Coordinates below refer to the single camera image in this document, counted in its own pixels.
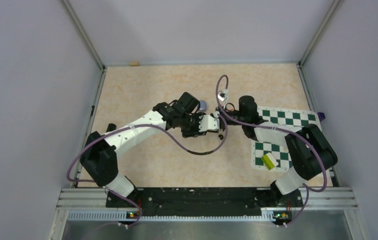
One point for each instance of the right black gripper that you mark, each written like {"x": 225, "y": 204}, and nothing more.
{"x": 222, "y": 123}

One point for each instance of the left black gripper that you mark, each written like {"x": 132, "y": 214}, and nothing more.
{"x": 195, "y": 132}

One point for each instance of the purple grey earbud charging case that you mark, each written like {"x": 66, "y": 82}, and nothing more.
{"x": 202, "y": 106}

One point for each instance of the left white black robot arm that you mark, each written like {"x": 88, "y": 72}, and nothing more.
{"x": 102, "y": 151}

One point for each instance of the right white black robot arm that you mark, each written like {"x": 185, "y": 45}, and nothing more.
{"x": 308, "y": 148}

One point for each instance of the green white chessboard mat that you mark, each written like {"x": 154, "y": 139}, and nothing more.
{"x": 282, "y": 117}

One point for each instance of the lime green white brick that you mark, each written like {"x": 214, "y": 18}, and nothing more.
{"x": 269, "y": 161}

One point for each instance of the purple object beside table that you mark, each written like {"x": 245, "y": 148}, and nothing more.
{"x": 321, "y": 116}

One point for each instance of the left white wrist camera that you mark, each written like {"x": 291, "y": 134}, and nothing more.
{"x": 209, "y": 122}

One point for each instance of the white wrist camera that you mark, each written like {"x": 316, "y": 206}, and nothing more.
{"x": 209, "y": 122}
{"x": 222, "y": 95}

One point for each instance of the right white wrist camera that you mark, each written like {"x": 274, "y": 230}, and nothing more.
{"x": 222, "y": 95}

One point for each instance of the small wooden block at wall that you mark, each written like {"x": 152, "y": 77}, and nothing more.
{"x": 134, "y": 64}

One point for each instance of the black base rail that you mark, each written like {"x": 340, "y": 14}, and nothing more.
{"x": 197, "y": 202}

